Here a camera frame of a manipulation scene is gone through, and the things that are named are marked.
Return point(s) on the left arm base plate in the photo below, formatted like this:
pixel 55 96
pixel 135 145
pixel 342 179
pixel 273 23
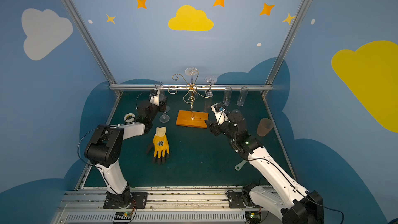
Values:
pixel 136 199

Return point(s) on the yellow black work glove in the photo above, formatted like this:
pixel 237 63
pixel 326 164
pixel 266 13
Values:
pixel 160 145

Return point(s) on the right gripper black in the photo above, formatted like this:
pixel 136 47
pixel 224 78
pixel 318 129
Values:
pixel 219 126

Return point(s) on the horizontal aluminium frame bar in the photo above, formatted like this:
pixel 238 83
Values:
pixel 142 87

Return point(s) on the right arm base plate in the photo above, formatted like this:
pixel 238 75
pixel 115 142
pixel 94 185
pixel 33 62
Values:
pixel 240 200

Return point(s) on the white tape roll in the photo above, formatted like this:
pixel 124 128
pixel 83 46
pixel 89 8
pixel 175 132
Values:
pixel 129 118

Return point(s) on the clear flute glass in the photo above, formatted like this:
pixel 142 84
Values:
pixel 242 96
pixel 159 85
pixel 211 80
pixel 227 96
pixel 164 112
pixel 193 73

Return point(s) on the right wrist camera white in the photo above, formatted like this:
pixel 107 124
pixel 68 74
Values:
pixel 219 109

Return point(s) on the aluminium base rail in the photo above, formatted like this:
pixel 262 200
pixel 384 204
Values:
pixel 164 205

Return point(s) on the right controller board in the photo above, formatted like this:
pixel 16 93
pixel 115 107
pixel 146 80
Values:
pixel 253 217

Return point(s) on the translucent brown plastic cup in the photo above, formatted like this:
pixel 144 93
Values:
pixel 264 127

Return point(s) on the white plastic brush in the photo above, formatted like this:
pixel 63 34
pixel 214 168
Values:
pixel 239 166

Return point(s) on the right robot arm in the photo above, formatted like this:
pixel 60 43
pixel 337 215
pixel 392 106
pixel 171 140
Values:
pixel 292 203

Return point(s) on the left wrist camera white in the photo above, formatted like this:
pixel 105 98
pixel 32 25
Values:
pixel 154 97

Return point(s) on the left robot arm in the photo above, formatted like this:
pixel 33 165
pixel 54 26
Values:
pixel 104 149

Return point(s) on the left controller board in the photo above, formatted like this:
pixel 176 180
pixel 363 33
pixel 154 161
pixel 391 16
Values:
pixel 123 217

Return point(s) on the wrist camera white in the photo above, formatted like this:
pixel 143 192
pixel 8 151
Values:
pixel 219 109
pixel 154 97

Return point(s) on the left aluminium frame post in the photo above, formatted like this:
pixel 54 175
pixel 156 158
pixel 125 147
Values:
pixel 83 30

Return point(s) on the right aluminium frame post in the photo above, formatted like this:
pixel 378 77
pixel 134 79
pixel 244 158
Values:
pixel 300 15

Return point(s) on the controller board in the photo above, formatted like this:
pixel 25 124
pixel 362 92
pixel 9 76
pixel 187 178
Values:
pixel 253 217
pixel 123 217

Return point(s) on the gold wire glass rack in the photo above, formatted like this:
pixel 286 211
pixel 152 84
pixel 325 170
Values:
pixel 190 118

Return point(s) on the aluminium frame post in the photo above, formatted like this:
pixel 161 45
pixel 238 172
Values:
pixel 83 30
pixel 300 15

